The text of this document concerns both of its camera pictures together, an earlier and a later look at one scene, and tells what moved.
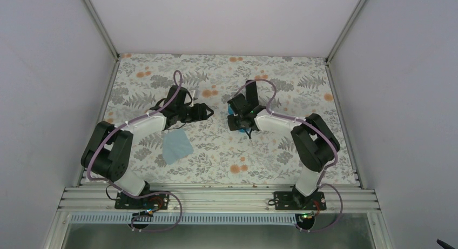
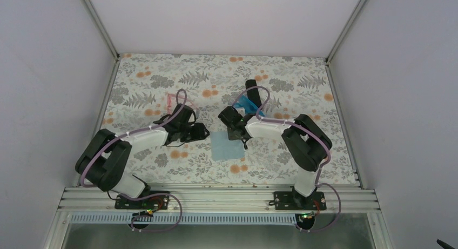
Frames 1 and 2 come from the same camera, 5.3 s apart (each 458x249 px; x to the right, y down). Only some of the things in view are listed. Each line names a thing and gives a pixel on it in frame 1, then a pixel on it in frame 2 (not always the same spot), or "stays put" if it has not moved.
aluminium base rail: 220,198 stays put
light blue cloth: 176,146 to 222,148
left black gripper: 200,114 to 199,134
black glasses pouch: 251,94 stays put
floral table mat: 293,85 stays put
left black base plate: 159,201 stays put
